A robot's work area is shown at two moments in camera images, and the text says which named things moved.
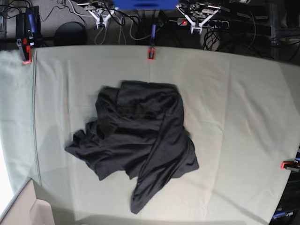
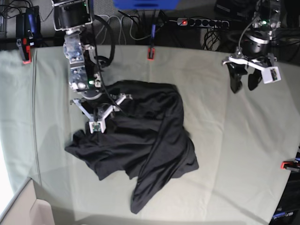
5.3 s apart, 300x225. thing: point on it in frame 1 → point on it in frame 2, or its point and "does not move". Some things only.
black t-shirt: x=139 y=128 does not move
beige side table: x=26 y=209 does not move
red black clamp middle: x=151 y=53 does not move
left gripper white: x=101 y=16 → x=99 y=126
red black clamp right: x=292 y=166 does not move
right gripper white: x=194 y=26 → x=270 y=74
